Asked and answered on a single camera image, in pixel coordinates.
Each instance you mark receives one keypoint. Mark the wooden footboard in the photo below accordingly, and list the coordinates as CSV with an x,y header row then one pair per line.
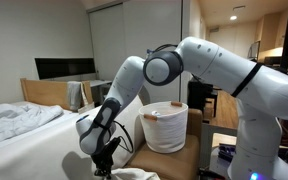
x,y
44,93

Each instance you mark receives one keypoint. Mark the round ceiling light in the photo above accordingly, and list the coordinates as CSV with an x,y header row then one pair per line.
x,y
233,17

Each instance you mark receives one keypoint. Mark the bed with white sheet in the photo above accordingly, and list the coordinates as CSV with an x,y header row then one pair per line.
x,y
34,150

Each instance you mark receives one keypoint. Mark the brown leather sofa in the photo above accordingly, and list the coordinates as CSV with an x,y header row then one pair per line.
x,y
170,163

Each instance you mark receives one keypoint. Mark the grey crumpled duvet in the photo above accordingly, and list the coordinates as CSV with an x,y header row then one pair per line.
x,y
14,121

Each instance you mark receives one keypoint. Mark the grey desk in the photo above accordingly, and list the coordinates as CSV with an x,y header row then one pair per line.
x,y
99,85

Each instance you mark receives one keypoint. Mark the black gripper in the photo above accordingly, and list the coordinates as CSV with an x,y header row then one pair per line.
x,y
104,155

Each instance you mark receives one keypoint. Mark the black flat television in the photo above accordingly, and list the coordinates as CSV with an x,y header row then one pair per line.
x,y
64,68

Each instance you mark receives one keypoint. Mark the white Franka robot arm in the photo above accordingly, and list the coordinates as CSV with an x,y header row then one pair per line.
x,y
267,93

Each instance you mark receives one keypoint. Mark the black tool pile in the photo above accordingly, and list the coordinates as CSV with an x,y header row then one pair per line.
x,y
227,152

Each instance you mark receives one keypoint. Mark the grey towel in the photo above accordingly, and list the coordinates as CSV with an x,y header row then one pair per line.
x,y
74,95

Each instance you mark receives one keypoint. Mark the black piano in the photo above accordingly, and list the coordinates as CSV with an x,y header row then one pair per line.
x,y
199,96

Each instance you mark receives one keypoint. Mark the white woven laundry basket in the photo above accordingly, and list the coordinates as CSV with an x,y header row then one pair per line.
x,y
165,130

